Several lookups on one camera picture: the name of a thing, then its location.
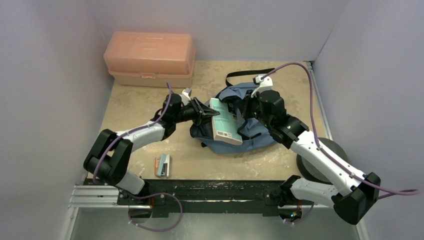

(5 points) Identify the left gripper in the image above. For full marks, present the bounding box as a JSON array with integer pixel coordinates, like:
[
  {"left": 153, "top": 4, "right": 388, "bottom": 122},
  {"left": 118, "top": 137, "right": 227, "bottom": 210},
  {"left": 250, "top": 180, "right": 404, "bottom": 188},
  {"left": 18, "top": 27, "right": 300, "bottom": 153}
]
[{"left": 173, "top": 97, "right": 219, "bottom": 126}]

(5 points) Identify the blue backpack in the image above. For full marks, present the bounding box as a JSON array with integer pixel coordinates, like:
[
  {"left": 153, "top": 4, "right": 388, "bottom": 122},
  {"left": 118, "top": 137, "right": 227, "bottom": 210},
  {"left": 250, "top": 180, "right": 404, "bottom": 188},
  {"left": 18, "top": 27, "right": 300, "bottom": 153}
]
[{"left": 189, "top": 68, "right": 276, "bottom": 154}]

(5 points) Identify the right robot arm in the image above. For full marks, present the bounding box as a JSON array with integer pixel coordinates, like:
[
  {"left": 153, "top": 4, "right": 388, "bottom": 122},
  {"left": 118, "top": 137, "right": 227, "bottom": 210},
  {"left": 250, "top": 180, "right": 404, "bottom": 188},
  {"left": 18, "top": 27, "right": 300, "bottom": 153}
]
[{"left": 241, "top": 90, "right": 381, "bottom": 225}]

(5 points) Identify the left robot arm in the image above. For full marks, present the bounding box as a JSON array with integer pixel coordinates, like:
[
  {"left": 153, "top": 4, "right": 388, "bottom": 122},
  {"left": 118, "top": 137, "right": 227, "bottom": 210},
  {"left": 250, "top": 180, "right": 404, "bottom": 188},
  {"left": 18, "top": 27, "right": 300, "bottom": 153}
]
[{"left": 83, "top": 93, "right": 220, "bottom": 205}]

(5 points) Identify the small orange eraser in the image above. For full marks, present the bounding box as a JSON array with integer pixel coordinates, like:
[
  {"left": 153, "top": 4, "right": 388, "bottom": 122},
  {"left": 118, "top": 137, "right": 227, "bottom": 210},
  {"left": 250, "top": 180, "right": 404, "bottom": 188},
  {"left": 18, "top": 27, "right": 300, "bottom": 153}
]
[{"left": 154, "top": 157, "right": 161, "bottom": 177}]

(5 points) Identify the pink plastic storage box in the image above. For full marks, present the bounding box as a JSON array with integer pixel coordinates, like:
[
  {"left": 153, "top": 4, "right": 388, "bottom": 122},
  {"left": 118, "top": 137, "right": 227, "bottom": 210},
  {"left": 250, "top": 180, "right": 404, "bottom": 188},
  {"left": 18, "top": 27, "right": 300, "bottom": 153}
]
[{"left": 103, "top": 31, "right": 196, "bottom": 88}]

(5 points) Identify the light blue stapler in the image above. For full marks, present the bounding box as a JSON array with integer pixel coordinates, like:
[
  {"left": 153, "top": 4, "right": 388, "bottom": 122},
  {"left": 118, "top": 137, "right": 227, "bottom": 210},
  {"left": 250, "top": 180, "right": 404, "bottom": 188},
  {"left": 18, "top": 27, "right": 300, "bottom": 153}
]
[{"left": 159, "top": 154, "right": 171, "bottom": 178}]

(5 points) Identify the grey tape roll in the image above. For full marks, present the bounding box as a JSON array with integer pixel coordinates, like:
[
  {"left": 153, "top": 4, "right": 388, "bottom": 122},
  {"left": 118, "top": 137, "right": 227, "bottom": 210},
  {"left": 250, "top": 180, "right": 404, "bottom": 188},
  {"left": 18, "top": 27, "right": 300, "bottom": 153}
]
[{"left": 296, "top": 137, "right": 349, "bottom": 186}]

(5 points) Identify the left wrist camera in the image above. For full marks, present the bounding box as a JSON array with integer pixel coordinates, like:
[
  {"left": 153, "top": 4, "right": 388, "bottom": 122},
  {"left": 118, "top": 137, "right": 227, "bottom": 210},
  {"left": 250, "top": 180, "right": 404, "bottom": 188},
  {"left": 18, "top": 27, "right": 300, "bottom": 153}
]
[{"left": 180, "top": 88, "right": 192, "bottom": 106}]

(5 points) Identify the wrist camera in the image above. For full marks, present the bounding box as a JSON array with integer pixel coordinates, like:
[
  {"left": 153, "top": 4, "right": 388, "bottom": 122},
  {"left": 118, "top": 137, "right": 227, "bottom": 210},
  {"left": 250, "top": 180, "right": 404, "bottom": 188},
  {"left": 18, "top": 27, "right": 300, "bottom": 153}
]
[
  {"left": 180, "top": 88, "right": 192, "bottom": 106},
  {"left": 250, "top": 75, "right": 273, "bottom": 98}
]

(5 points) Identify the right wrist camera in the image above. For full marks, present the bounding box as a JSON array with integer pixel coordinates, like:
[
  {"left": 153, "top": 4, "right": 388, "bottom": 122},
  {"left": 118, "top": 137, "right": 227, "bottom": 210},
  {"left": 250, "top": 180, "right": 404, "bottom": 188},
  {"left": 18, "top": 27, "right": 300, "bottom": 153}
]
[{"left": 250, "top": 75, "right": 273, "bottom": 98}]

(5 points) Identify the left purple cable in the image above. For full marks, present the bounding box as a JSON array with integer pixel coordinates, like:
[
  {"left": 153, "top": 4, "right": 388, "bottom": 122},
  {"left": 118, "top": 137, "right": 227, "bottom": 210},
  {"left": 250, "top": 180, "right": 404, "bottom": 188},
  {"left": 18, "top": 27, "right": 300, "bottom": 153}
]
[{"left": 92, "top": 82, "right": 174, "bottom": 185}]

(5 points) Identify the purple cable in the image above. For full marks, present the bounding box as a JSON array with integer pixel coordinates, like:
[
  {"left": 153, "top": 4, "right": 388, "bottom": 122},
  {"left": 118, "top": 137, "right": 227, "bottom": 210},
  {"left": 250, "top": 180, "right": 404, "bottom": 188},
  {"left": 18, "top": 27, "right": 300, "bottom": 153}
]
[
  {"left": 261, "top": 62, "right": 421, "bottom": 201},
  {"left": 92, "top": 82, "right": 174, "bottom": 185}
]

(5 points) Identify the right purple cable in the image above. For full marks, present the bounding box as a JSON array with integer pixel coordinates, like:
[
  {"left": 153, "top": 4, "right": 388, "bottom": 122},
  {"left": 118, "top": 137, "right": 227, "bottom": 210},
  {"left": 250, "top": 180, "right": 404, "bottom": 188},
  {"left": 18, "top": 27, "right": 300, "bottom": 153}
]
[{"left": 261, "top": 62, "right": 421, "bottom": 201}]

